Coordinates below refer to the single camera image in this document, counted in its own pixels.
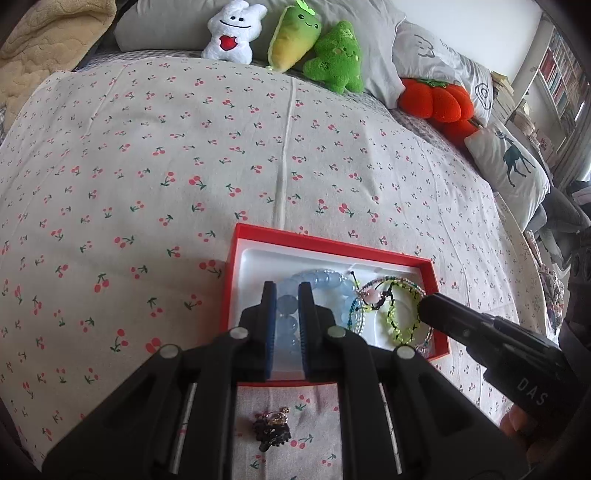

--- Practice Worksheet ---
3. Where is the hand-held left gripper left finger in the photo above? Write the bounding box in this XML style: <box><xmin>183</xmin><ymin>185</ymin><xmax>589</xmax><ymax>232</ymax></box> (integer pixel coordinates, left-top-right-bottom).
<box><xmin>42</xmin><ymin>281</ymin><xmax>278</xmax><ymax>480</ymax></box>

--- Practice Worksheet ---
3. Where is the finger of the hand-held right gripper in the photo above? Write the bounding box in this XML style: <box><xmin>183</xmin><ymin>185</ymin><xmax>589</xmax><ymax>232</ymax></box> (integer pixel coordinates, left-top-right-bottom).
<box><xmin>417</xmin><ymin>294</ymin><xmax>491</xmax><ymax>347</ymax></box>

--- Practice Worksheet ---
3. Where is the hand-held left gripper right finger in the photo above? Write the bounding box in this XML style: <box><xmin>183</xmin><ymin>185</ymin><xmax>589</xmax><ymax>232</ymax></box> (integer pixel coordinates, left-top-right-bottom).
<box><xmin>297</xmin><ymin>281</ymin><xmax>533</xmax><ymax>480</ymax></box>

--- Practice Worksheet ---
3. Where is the light blue bead bracelet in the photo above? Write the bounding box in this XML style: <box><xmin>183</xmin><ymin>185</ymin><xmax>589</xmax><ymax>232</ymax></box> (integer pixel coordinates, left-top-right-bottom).
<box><xmin>271</xmin><ymin>268</ymin><xmax>357</xmax><ymax>371</ymax></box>

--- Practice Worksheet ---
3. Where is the yellow-green bead bracelet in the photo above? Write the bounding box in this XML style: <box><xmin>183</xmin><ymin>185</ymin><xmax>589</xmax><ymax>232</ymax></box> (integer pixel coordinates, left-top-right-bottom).
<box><xmin>382</xmin><ymin>287</ymin><xmax>429</xmax><ymax>345</ymax></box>

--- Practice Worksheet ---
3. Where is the thin multicolour bead bracelet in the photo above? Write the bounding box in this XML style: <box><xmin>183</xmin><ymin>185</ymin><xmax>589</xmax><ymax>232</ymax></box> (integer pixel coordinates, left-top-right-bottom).
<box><xmin>356</xmin><ymin>275</ymin><xmax>435</xmax><ymax>357</ymax></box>

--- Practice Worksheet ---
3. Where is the red jewelry box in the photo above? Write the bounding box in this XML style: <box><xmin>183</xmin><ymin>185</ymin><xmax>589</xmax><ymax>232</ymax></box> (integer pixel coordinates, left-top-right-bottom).
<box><xmin>220</xmin><ymin>223</ymin><xmax>451</xmax><ymax>388</ymax></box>

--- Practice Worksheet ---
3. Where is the person's right hand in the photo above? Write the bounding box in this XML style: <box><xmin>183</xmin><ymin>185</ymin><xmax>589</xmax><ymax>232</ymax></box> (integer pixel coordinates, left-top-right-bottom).
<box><xmin>499</xmin><ymin>404</ymin><xmax>536</xmax><ymax>455</ymax></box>

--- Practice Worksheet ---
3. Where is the grey office chair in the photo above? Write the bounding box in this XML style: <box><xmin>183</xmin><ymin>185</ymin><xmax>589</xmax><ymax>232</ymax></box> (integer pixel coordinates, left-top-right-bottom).
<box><xmin>526</xmin><ymin>182</ymin><xmax>591</xmax><ymax>273</ymax></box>

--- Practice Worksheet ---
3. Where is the deer print cushion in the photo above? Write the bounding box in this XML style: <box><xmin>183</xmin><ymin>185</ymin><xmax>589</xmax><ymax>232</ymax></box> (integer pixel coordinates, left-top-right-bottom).
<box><xmin>464</xmin><ymin>121</ymin><xmax>551</xmax><ymax>232</ymax></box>

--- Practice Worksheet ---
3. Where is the cherry print bed sheet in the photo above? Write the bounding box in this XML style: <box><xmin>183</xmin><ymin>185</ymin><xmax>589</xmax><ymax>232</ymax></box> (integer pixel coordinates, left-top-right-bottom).
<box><xmin>0</xmin><ymin>55</ymin><xmax>555</xmax><ymax>480</ymax></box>

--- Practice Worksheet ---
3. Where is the orange pumpkin plush toy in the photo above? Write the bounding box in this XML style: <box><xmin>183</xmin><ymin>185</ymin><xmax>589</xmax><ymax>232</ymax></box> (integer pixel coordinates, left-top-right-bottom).
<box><xmin>398</xmin><ymin>78</ymin><xmax>481</xmax><ymax>148</ymax></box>

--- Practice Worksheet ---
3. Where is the white bookshelf with books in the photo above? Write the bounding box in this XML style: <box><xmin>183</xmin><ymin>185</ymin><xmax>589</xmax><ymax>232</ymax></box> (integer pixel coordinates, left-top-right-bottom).
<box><xmin>524</xmin><ymin>21</ymin><xmax>591</xmax><ymax>162</ymax></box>

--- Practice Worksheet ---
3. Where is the grey pillow with face print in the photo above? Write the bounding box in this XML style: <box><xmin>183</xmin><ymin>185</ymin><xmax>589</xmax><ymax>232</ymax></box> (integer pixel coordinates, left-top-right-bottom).
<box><xmin>392</xmin><ymin>19</ymin><xmax>495</xmax><ymax>127</ymax></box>

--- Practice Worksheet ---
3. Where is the green star plush toy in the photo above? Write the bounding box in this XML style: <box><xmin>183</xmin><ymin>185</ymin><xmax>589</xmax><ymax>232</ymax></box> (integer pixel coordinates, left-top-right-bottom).
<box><xmin>302</xmin><ymin>20</ymin><xmax>365</xmax><ymax>96</ymax></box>

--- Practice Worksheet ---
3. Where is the yellow-green carrot plush toy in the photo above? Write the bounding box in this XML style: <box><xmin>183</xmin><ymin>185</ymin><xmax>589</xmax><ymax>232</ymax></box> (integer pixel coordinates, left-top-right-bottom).
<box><xmin>266</xmin><ymin>0</ymin><xmax>322</xmax><ymax>73</ymax></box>

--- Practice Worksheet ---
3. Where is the white plush toy red heart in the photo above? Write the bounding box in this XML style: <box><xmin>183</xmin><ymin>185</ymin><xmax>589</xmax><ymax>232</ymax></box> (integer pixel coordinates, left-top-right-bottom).
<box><xmin>200</xmin><ymin>0</ymin><xmax>269</xmax><ymax>65</ymax></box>

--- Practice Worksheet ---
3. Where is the plain grey pillow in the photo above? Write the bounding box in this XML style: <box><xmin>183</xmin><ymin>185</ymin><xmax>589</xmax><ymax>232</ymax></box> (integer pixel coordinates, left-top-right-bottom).
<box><xmin>113</xmin><ymin>0</ymin><xmax>407</xmax><ymax>109</ymax></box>

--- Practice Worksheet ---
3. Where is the beige quilted blanket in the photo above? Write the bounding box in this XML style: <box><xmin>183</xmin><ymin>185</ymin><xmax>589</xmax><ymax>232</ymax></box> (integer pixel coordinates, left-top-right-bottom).
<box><xmin>0</xmin><ymin>0</ymin><xmax>117</xmax><ymax>134</ymax></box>

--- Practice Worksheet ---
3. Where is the teal bead bracelet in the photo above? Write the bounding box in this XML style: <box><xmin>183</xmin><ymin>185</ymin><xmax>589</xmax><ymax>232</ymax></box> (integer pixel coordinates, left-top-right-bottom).
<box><xmin>345</xmin><ymin>295</ymin><xmax>371</xmax><ymax>334</ymax></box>

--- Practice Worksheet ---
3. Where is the pink bead black cord bracelet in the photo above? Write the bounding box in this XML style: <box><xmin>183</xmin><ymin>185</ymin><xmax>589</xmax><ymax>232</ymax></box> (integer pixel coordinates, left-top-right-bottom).
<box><xmin>350</xmin><ymin>272</ymin><xmax>397</xmax><ymax>309</ymax></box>

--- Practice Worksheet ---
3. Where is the dark bead bracelet with charm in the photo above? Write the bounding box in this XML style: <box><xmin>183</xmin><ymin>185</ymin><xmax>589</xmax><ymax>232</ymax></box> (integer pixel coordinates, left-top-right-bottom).
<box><xmin>252</xmin><ymin>406</ymin><xmax>293</xmax><ymax>453</ymax></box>

